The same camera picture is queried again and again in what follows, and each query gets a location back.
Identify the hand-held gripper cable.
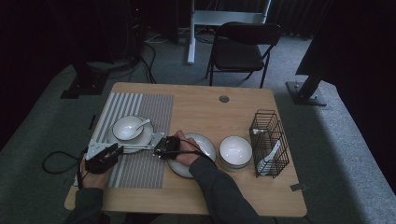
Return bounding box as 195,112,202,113
76,146,92,191
162,136,219,166

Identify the person's right hand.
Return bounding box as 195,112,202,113
172,129,204,167

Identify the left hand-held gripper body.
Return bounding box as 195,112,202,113
84,142,120,175

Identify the black wire basket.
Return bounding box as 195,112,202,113
248,108,290,179

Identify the black stand base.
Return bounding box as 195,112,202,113
60,60,110,100

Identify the black folding chair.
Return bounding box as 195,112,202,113
205,21,282,89

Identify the white ceramic spoon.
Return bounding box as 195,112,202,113
126,119,151,139
257,139,282,175

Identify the black equipment tower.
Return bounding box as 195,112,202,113
122,0,149,62

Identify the black cable bundle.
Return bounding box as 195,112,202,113
87,40,158,85

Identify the right hand-held gripper cable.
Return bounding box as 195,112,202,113
162,136,219,166

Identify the white bowl with black rim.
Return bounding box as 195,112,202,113
218,135,253,166
111,115,145,142
219,157,252,173

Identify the black stand with metal base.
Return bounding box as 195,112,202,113
285,69,328,107

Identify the person's left hand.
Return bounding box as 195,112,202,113
79,161,111,189

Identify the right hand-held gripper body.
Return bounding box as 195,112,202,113
149,133,181,161

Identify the dark curtain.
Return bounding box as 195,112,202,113
294,0,396,82

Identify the white plate with black rim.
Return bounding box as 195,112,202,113
167,133,217,179

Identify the black looped cable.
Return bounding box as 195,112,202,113
41,150,83,175

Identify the left hand-held gripper cable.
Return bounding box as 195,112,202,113
76,146,92,191

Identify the white desk frame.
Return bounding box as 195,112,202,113
186,0,273,65

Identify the white bowl with spoon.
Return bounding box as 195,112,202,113
106,115,155,154

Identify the grey striped woven placemat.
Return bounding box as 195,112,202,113
73,91,175,189

